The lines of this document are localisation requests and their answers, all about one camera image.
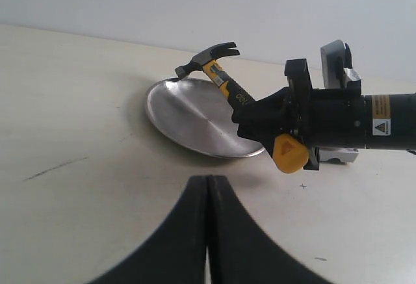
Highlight round metal plate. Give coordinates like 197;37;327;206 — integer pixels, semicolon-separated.
144;78;264;159

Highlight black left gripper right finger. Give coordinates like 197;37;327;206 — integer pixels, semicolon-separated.
206;175;329;283

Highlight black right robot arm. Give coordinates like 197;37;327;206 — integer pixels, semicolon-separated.
232;58;415;174

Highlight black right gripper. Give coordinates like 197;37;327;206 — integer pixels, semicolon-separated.
231;58;366;170

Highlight yellow black claw hammer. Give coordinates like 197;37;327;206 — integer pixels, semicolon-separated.
174;41;309;175

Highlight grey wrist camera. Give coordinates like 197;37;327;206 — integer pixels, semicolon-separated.
320;40;361;92

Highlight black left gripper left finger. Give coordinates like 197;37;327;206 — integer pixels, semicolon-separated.
91;175;208;284

